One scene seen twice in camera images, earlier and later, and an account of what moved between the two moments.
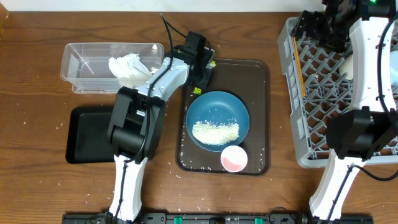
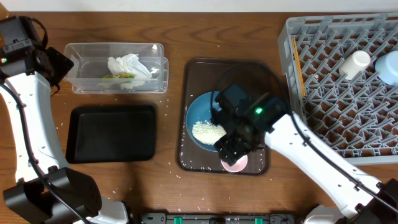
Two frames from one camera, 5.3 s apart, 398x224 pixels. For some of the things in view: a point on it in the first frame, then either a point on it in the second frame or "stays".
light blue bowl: [393, 67] stays
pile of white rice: [216, 134] stays
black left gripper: [202, 78] to [59, 65]
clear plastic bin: [86, 65] stays
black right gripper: [306, 23] to [232, 146]
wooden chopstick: [298, 66] stays
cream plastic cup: [347, 66] stays
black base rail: [217, 218] stays
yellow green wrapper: [197, 91] to [120, 76]
